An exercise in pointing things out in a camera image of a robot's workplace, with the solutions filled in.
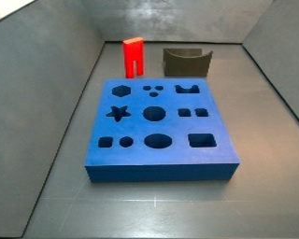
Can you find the dark grey curved block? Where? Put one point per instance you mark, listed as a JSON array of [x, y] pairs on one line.
[[186, 62]]

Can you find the red two-legged peg block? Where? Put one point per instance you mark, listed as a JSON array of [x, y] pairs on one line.
[[134, 59]]

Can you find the blue foam shape board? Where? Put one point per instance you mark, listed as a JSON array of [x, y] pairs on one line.
[[159, 132]]

